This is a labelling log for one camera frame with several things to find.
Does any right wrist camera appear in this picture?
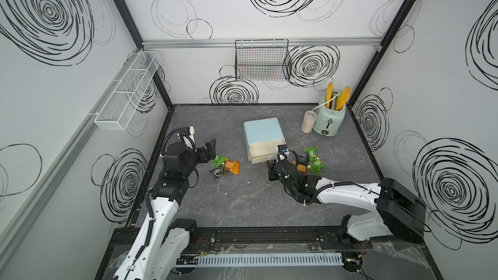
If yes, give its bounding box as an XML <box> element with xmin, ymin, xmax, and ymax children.
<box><xmin>277</xmin><ymin>144</ymin><xmax>290</xmax><ymax>156</ymax></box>

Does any black wire wall basket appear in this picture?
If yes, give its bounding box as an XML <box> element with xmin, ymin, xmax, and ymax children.
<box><xmin>235</xmin><ymin>39</ymin><xmax>290</xmax><ymax>81</ymax></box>

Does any black cookie packet right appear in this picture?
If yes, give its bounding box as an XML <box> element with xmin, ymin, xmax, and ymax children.
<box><xmin>291</xmin><ymin>150</ymin><xmax>309</xmax><ymax>166</ymax></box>

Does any light blue drawer box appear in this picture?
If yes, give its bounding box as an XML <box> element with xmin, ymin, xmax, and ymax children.
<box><xmin>243</xmin><ymin>117</ymin><xmax>287</xmax><ymax>164</ymax></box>

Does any green cookie packet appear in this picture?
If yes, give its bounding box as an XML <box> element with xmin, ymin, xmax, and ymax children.
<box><xmin>213</xmin><ymin>154</ymin><xmax>227</xmax><ymax>168</ymax></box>
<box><xmin>308</xmin><ymin>157</ymin><xmax>325</xmax><ymax>175</ymax></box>
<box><xmin>303</xmin><ymin>146</ymin><xmax>317</xmax><ymax>160</ymax></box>

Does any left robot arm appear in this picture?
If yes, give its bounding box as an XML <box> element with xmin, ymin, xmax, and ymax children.
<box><xmin>113</xmin><ymin>137</ymin><xmax>216</xmax><ymax>279</ymax></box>

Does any black cookie packet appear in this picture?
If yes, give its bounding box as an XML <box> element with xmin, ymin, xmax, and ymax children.
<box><xmin>210</xmin><ymin>166</ymin><xmax>226</xmax><ymax>179</ymax></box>
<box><xmin>291</xmin><ymin>150</ymin><xmax>309</xmax><ymax>166</ymax></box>

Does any orange cookie packet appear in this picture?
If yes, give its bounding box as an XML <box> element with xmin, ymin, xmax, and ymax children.
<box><xmin>224</xmin><ymin>159</ymin><xmax>241</xmax><ymax>175</ymax></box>
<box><xmin>296</xmin><ymin>164</ymin><xmax>307</xmax><ymax>175</ymax></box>

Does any orange cookie packet left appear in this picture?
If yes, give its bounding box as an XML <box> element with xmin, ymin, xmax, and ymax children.
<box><xmin>224</xmin><ymin>159</ymin><xmax>241</xmax><ymax>175</ymax></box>

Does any mint green toaster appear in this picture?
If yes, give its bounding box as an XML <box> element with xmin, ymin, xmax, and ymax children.
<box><xmin>313</xmin><ymin>105</ymin><xmax>346</xmax><ymax>137</ymax></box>

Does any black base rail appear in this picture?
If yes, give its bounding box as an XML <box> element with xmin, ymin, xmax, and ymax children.
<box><xmin>112</xmin><ymin>225</ymin><xmax>423</xmax><ymax>250</ymax></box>

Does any orange cookie packet right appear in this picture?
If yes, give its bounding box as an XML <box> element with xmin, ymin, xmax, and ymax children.
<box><xmin>296</xmin><ymin>164</ymin><xmax>307</xmax><ymax>175</ymax></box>

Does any black cookie packet left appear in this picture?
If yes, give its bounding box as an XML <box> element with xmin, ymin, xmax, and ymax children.
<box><xmin>210</xmin><ymin>166</ymin><xmax>226</xmax><ymax>179</ymax></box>

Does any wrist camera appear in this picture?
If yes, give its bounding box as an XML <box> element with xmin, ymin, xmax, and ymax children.
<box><xmin>179</xmin><ymin>127</ymin><xmax>196</xmax><ymax>150</ymax></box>
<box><xmin>277</xmin><ymin>144</ymin><xmax>290</xmax><ymax>156</ymax></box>

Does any white slotted cable duct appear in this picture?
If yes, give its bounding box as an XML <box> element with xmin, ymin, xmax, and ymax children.
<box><xmin>175</xmin><ymin>253</ymin><xmax>344</xmax><ymax>268</ymax></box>

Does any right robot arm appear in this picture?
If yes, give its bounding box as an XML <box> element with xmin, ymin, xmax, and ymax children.
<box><xmin>267</xmin><ymin>152</ymin><xmax>426</xmax><ymax>246</ymax></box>

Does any clear jar with oats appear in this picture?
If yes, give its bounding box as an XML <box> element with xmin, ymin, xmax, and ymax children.
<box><xmin>301</xmin><ymin>110</ymin><xmax>317</xmax><ymax>134</ymax></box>

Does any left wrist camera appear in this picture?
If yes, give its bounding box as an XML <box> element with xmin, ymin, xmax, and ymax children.
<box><xmin>179</xmin><ymin>127</ymin><xmax>196</xmax><ymax>150</ymax></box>

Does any white mesh wall shelf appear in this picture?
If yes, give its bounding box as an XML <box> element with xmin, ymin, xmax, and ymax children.
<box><xmin>95</xmin><ymin>51</ymin><xmax>161</xmax><ymax>131</ymax></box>

